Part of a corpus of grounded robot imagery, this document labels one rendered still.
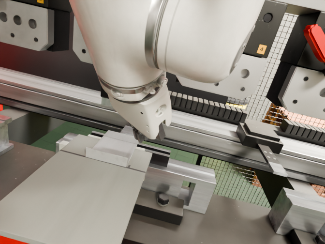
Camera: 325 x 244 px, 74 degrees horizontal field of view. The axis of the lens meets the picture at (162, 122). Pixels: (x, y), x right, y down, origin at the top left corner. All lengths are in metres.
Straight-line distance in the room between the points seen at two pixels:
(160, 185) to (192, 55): 0.41
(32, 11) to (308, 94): 0.52
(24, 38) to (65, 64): 0.62
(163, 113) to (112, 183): 0.17
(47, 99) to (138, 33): 0.72
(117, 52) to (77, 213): 0.24
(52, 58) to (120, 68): 0.94
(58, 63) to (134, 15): 0.97
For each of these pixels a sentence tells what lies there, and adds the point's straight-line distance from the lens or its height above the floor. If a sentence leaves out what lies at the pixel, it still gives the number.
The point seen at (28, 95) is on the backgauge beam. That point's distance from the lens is 0.92.
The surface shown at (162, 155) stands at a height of 1.00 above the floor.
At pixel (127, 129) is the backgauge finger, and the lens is 0.58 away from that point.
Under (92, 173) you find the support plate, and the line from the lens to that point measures 0.42.
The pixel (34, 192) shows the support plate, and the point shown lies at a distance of 0.39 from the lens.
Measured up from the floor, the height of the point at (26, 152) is 0.87.
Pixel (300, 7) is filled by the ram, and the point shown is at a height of 1.34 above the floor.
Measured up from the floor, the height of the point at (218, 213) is 0.87.
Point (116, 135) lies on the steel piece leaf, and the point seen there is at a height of 1.00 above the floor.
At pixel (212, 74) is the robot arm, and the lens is 0.18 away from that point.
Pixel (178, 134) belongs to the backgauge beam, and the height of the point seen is 0.94.
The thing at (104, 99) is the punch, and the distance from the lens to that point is 0.50.
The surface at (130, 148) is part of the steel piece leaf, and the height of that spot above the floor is 1.00.
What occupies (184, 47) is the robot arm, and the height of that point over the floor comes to 1.25.
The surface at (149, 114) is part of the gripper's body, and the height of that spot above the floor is 1.16.
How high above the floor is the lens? 1.26
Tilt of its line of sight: 23 degrees down
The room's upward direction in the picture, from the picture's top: 13 degrees clockwise
